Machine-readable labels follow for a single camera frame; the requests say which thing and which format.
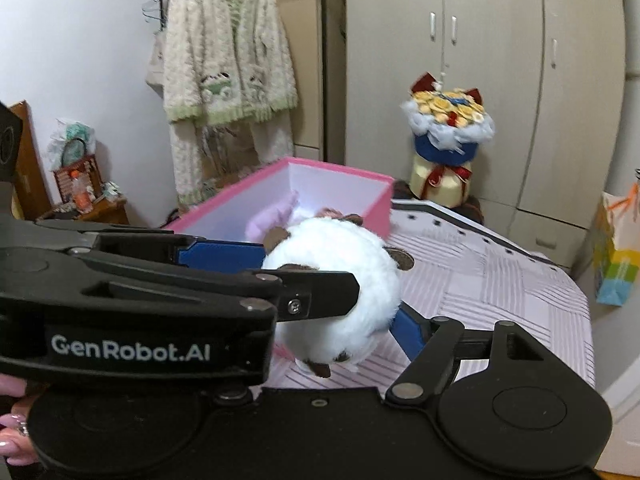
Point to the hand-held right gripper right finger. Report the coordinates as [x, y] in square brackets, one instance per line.
[407, 332]

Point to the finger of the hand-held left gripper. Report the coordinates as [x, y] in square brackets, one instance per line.
[320, 292]
[220, 255]

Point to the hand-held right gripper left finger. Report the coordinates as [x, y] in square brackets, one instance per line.
[231, 396]

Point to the white brown panda plush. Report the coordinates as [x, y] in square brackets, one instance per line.
[325, 250]

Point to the purple plush toy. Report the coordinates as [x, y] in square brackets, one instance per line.
[270, 215]

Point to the pink cardboard box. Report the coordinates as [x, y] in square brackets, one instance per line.
[325, 180]

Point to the person's left hand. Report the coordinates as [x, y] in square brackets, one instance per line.
[12, 452]

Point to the fluffy white pants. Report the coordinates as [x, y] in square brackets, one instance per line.
[190, 160]

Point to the dark brown seat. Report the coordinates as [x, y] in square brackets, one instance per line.
[472, 210]

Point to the small orange bottle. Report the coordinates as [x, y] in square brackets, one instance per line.
[81, 195]

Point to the brown woven basket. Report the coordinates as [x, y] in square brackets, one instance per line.
[70, 180]

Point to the yellow flower bouquet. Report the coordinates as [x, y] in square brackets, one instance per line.
[445, 150]

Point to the white plastic bag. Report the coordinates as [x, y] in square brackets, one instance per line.
[75, 132]

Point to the beige wooden panel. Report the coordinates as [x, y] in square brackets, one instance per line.
[305, 60]

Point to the colourful paper gift bag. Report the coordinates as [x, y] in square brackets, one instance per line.
[617, 270]

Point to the fluffy white green cardigan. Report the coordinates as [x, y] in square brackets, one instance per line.
[220, 35]

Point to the beige wardrobe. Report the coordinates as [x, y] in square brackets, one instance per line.
[500, 85]

